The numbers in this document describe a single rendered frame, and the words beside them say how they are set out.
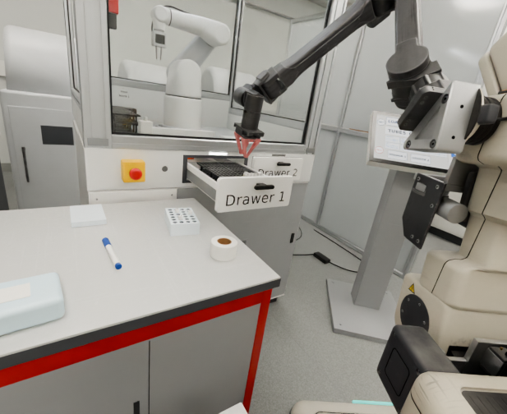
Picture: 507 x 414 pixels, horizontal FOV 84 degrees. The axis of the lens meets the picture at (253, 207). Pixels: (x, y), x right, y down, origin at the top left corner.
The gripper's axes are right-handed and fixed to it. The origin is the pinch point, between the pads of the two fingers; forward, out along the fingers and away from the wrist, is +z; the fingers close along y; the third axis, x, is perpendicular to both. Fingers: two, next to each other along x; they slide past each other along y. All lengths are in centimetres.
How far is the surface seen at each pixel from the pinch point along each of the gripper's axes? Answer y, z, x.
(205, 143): 19.3, 3.6, 6.5
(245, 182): -12.4, 4.7, 5.1
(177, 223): -15.1, 15.5, 26.5
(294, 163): 17.5, 12.1, -40.2
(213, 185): -5.3, 8.9, 12.4
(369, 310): -25, 93, -97
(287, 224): 14, 46, -44
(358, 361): -46, 93, -63
